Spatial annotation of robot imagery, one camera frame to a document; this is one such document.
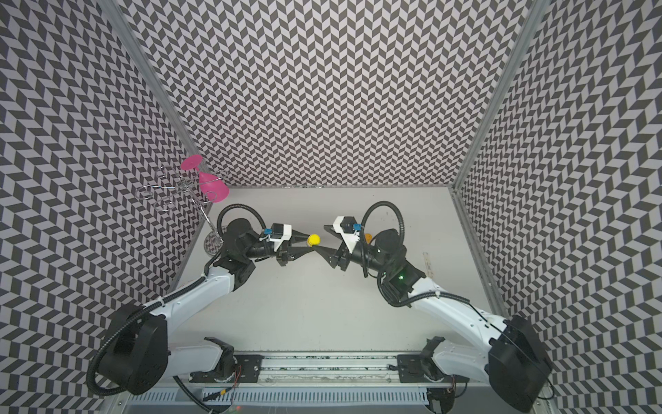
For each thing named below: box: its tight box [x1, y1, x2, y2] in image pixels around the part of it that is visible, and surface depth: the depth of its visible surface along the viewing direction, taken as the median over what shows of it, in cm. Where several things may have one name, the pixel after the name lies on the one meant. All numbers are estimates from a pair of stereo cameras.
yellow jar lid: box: [306, 233, 322, 248], surface depth 68 cm
